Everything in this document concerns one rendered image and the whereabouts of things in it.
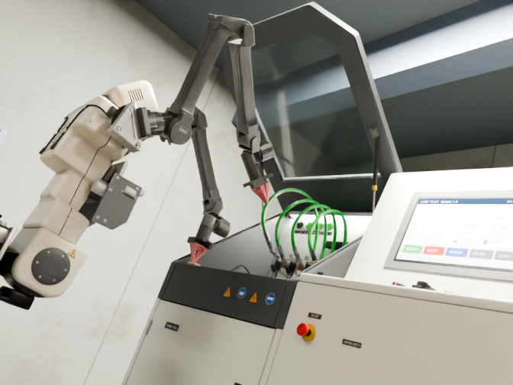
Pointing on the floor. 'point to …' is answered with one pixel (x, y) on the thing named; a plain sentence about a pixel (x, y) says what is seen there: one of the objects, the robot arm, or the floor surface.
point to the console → (399, 311)
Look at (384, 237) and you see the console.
